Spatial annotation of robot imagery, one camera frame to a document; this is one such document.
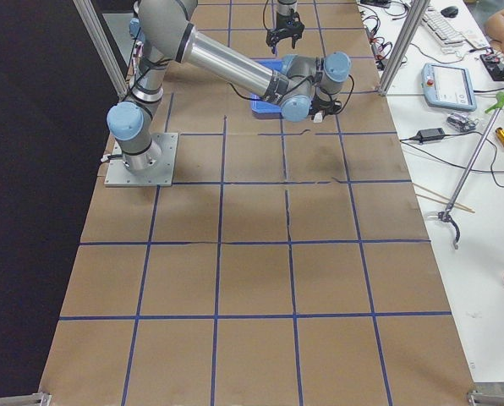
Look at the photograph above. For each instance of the white keyboard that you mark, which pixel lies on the white keyboard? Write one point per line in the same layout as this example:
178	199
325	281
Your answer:
440	29

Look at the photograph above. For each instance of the black power adapter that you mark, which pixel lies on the black power adapter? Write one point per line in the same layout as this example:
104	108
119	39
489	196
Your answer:
428	135

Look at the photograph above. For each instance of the wooden chopstick pair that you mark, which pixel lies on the wooden chopstick pair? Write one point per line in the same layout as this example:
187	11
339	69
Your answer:
425	193

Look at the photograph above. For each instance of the teach pendant tablet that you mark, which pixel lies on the teach pendant tablet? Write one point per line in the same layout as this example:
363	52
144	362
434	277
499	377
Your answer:
448	87

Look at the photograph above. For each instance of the blue plastic tray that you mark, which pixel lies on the blue plastic tray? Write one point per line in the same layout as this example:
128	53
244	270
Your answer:
267	106

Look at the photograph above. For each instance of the green handled reacher grabber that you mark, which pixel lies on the green handled reacher grabber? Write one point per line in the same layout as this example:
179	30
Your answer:
445	215

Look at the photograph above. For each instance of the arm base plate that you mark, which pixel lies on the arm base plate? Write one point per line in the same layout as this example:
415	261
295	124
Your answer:
136	56
151	168

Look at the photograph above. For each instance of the aluminium frame post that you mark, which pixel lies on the aluminium frame post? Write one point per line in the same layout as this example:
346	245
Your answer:
406	35

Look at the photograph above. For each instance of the black computer mouse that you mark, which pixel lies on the black computer mouse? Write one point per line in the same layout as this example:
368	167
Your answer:
450	12

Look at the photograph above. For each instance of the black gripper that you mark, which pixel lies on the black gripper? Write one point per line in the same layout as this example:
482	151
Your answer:
320	102
284	22

